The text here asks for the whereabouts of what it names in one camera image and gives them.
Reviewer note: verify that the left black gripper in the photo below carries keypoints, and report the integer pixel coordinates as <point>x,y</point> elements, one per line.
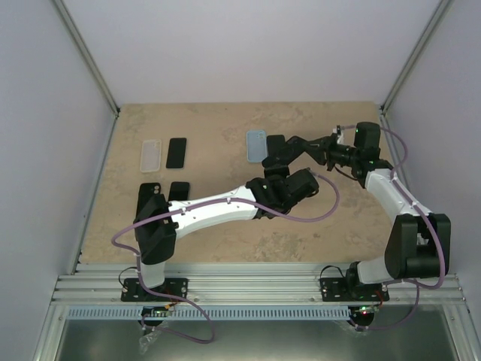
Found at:
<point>270,172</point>

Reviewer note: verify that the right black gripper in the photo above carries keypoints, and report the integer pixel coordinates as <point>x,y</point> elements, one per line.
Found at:
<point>322,155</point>

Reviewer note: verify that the black smartphone from blue case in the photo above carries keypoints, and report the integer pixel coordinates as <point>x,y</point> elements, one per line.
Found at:
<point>275,143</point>

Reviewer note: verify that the light blue cased phone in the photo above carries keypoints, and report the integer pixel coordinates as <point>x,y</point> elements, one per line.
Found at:
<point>257,149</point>

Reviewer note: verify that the silver smartphone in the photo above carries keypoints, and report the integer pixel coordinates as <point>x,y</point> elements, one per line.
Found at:
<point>176,153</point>

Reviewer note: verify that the dark teal smartphone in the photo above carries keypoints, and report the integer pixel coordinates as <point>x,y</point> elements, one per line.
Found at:
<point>179,191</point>

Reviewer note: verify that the beige phone case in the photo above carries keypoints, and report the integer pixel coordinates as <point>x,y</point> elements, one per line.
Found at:
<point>151,154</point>

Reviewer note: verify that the black cased phone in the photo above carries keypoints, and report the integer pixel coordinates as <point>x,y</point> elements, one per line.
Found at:
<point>148,201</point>

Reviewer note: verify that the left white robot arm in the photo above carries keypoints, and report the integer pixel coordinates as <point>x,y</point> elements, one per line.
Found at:
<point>278,190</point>

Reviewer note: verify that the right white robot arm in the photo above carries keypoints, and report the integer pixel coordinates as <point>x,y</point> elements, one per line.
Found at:
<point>419,243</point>

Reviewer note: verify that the right circuit board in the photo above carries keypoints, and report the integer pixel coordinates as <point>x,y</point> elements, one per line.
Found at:
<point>368,309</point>

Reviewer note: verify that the circuit board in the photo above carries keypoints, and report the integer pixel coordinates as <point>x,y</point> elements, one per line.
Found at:
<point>368,309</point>
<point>158,311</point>

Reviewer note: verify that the left circuit board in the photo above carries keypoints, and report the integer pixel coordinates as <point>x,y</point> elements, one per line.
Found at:
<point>158,311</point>

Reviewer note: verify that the clear plastic bag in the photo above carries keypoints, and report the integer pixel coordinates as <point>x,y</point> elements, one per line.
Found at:
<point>148,338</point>

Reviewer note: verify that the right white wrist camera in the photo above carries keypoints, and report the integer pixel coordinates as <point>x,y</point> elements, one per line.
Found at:
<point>339,134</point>

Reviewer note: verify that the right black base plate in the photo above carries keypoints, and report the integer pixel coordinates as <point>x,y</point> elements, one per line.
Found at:
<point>339,290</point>

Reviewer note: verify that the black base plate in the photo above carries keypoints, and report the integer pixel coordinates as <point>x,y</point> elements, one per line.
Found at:
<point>339,290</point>
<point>133,292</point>

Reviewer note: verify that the right aluminium corner post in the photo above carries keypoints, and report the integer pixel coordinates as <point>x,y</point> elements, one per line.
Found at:
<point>437,17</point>

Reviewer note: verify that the aluminium corner post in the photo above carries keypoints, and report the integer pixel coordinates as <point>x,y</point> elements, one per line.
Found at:
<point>83,50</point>
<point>437,17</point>

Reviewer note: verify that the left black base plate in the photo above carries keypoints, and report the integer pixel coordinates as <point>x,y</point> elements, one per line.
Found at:
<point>133,292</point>

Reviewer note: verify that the aluminium rail frame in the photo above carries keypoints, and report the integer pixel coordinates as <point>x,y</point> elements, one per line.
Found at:
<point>92,291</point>

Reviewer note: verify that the left aluminium corner post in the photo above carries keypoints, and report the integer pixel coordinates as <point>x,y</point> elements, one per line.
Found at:
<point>83,50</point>

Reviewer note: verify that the blue slotted cable duct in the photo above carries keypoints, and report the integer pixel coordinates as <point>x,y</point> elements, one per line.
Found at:
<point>215,313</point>

